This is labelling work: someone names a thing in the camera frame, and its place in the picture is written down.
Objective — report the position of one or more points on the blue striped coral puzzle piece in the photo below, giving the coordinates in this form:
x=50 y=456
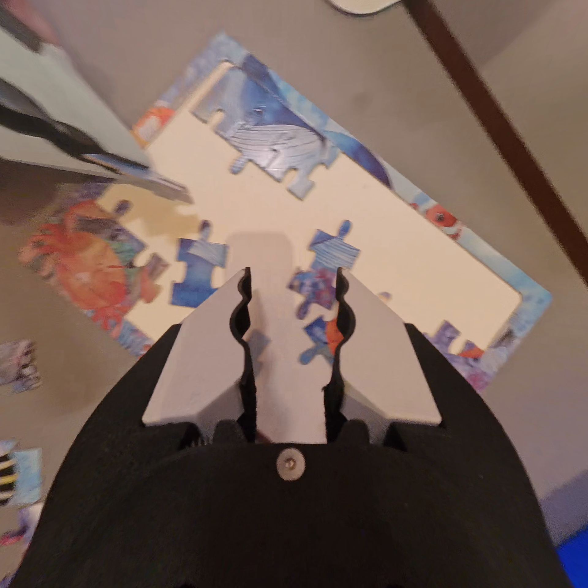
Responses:
x=330 y=262

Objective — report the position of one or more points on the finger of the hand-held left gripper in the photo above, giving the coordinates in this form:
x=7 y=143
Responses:
x=27 y=142
x=59 y=92

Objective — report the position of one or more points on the red coral white wave piece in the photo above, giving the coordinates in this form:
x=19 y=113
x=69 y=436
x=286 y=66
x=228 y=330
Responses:
x=18 y=528

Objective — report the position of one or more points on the joined blue whale puzzle pieces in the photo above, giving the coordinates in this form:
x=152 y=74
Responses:
x=275 y=138

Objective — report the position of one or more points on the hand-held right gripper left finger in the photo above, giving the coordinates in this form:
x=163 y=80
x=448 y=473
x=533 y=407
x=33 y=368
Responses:
x=197 y=372

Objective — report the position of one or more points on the blue bubble coral puzzle piece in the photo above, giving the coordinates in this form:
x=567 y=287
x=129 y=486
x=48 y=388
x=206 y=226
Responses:
x=454 y=344

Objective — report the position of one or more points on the ocean jigsaw puzzle frame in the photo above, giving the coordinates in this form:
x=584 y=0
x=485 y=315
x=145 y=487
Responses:
x=413 y=257

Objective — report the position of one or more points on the orange pufferfish puzzle piece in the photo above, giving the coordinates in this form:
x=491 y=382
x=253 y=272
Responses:
x=319 y=335

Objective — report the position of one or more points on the blue white-striped puzzle piece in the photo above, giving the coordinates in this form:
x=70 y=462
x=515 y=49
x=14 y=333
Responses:
x=200 y=271

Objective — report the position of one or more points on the white rounded board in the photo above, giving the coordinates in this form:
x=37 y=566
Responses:
x=363 y=5

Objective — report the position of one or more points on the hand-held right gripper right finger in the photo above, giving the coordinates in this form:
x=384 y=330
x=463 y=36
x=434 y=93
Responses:
x=386 y=372

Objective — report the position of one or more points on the joined orange crab puzzle pieces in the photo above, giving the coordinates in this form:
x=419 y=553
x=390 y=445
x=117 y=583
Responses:
x=105 y=271

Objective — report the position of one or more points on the black white spotted puzzle piece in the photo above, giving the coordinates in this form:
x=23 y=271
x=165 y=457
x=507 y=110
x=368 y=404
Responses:
x=18 y=367

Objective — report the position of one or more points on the blue object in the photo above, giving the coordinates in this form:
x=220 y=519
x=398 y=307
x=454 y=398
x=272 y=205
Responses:
x=574 y=560

